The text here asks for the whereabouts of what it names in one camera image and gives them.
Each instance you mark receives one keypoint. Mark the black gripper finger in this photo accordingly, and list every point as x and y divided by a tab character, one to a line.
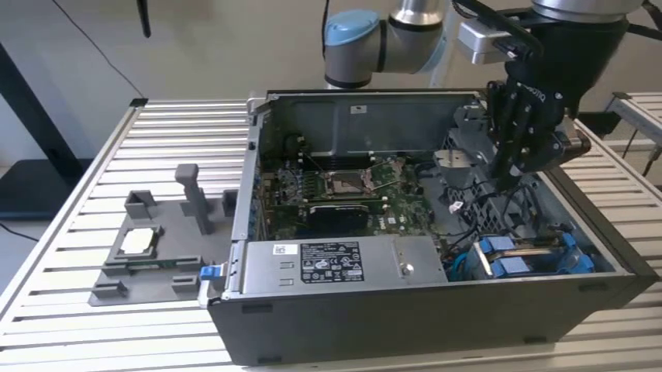
502	135
538	155

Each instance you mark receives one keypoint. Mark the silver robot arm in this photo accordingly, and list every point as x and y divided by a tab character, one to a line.
361	50

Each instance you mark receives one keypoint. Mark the grey metal disk bay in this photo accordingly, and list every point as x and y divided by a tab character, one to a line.
464	193

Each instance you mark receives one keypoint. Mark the black RAM slot row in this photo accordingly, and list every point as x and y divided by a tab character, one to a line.
345	200
340	159

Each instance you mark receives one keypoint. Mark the aluminium slat side table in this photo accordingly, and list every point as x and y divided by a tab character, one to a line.
643	112

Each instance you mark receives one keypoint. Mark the green motherboard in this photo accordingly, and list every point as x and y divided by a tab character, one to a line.
403	209

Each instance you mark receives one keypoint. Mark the CPU socket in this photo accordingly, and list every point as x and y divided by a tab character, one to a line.
340	186

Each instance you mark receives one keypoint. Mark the black graphics card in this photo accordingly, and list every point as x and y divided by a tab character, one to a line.
337	217

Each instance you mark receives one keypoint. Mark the black open PC case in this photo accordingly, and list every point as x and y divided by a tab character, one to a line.
387	329

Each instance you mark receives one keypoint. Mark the silver power supply unit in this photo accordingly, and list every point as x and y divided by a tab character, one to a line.
257	271

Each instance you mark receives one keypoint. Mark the blue case latch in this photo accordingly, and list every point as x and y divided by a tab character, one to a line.
209	273

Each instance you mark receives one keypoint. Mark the green RAM stick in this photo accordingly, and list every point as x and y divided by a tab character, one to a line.
155	266

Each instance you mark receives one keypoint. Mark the silver CPU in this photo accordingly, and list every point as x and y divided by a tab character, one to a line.
136	241

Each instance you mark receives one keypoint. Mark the grey parts rack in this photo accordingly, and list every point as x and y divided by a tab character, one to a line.
149	288

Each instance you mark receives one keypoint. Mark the black monitor stand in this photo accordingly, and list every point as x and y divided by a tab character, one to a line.
30	182

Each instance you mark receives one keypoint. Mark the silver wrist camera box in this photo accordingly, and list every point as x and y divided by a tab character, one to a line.
480	42

